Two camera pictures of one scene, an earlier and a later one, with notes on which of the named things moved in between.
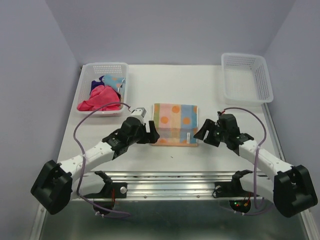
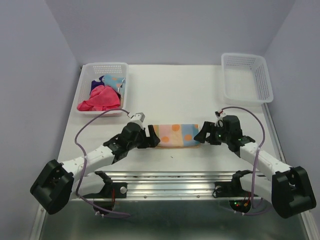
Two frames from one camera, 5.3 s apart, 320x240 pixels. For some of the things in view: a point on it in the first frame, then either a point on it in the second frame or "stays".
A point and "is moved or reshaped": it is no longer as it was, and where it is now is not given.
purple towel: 95,83 stays
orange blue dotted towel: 176,124 is moved or reshaped
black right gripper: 208,125 stays
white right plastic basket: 246,79 stays
